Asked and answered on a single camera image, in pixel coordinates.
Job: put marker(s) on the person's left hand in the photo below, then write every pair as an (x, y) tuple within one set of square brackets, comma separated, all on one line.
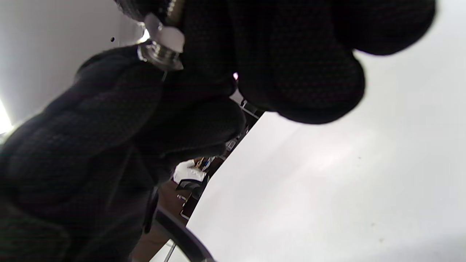
[(91, 145)]

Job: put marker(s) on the person's right hand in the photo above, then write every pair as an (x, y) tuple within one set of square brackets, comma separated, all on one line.
[(291, 54)]

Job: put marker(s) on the silver hex head screw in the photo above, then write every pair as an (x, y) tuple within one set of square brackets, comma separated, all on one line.
[(160, 58)]

